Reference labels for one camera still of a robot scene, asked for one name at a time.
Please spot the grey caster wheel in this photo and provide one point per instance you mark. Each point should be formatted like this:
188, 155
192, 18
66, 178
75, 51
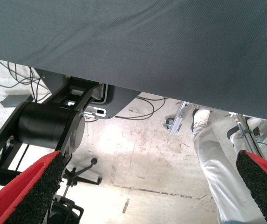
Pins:
168, 123

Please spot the white shoe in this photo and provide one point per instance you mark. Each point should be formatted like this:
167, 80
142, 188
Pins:
202, 116

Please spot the black base wheel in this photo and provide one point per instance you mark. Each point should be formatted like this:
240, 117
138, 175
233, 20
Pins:
62, 210

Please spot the aluminium frame post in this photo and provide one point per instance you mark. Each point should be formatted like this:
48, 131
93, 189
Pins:
177, 122

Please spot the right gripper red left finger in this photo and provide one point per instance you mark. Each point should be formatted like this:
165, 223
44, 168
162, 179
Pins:
19, 198

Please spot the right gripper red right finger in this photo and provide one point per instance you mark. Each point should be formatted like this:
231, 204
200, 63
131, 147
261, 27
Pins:
263, 186

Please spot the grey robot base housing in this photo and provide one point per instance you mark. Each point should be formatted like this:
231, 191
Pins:
121, 100

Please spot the black office chair base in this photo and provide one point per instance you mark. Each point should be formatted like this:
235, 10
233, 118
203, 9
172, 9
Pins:
94, 161

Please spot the grey power adapter box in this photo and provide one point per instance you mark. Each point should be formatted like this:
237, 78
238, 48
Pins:
13, 100

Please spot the dark grey table cloth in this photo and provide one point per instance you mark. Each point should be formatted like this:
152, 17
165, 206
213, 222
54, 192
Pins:
133, 35

